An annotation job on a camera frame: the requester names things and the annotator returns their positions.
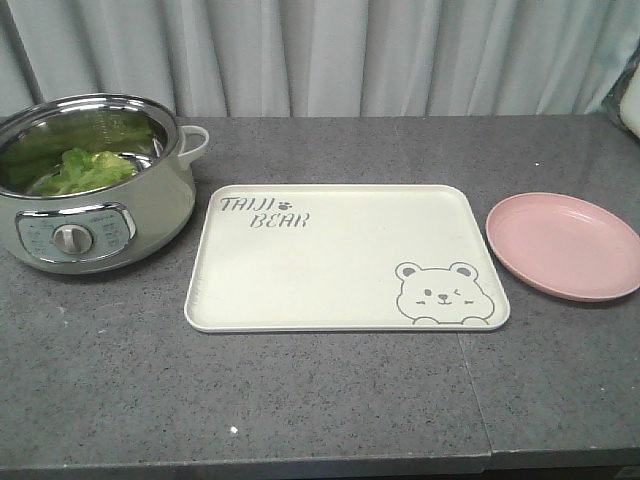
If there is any green lettuce leaf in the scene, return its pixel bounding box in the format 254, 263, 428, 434
29, 148, 138, 196

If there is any pale green electric cooking pot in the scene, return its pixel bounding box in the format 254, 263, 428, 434
1, 94, 209, 274

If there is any white appliance at right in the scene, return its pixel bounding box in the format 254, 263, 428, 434
602, 66, 639, 138

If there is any pink round plate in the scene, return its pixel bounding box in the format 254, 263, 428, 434
485, 192, 639, 302

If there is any cream bear serving tray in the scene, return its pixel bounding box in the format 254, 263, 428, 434
184, 184, 510, 333

